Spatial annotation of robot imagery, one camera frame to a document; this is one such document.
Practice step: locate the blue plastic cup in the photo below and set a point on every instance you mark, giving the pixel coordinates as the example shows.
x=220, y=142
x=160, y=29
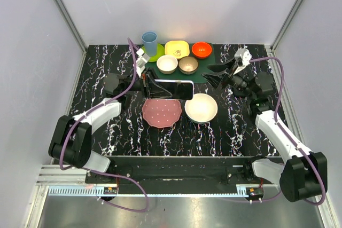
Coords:
x=150, y=43

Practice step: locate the aluminium front rail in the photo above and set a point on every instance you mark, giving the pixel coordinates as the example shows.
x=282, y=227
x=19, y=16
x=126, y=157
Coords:
x=135, y=183

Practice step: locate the orange red bowl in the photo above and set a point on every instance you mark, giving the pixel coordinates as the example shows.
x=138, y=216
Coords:
x=201, y=50

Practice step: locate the large white bowl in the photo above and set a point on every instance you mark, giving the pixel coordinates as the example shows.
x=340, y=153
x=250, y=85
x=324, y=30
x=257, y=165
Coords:
x=202, y=108

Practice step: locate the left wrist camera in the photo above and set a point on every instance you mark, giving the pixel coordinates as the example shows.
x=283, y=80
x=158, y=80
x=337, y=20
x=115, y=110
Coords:
x=143, y=59

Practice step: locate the aluminium frame post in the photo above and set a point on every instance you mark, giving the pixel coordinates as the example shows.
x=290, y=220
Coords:
x=71, y=25
x=286, y=24

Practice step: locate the yellow square dish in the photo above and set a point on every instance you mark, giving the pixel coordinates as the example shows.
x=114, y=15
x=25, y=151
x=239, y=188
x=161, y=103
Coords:
x=178, y=49

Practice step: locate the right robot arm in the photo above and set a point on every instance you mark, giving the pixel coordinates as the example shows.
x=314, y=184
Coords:
x=303, y=173

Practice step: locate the pink dotted plate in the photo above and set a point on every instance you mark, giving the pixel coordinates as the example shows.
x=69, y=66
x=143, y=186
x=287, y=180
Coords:
x=161, y=113

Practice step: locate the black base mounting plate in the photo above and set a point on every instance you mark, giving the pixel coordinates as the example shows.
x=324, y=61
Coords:
x=182, y=168

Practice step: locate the right aluminium frame post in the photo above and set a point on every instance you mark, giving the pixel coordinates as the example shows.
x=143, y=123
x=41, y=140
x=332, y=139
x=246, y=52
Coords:
x=286, y=24

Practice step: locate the brown small bowl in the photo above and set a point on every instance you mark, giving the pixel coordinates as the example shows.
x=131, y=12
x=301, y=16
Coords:
x=188, y=65

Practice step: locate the left aluminium frame post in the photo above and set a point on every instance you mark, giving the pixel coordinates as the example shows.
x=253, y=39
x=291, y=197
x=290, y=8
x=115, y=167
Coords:
x=71, y=25

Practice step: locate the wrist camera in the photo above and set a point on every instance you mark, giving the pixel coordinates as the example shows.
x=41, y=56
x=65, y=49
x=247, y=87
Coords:
x=242, y=58
x=143, y=59

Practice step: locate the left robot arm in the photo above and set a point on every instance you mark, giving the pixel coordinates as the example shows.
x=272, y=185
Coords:
x=71, y=142

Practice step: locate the dark green mat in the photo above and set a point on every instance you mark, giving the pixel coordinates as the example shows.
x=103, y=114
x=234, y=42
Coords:
x=178, y=75

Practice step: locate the cream small bowl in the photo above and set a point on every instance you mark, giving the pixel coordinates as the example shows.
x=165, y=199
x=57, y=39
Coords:
x=167, y=64

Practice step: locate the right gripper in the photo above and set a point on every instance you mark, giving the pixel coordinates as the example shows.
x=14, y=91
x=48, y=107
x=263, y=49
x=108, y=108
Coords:
x=215, y=79

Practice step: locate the phone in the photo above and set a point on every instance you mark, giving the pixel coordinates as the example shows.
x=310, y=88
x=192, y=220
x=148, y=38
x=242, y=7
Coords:
x=181, y=89

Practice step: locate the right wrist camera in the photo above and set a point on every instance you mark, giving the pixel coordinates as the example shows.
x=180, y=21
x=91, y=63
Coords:
x=242, y=58

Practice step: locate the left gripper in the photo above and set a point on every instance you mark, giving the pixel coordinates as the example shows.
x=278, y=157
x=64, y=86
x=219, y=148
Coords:
x=146, y=85

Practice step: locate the lime green saucer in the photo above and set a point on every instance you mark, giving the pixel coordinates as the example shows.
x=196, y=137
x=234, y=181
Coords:
x=160, y=52

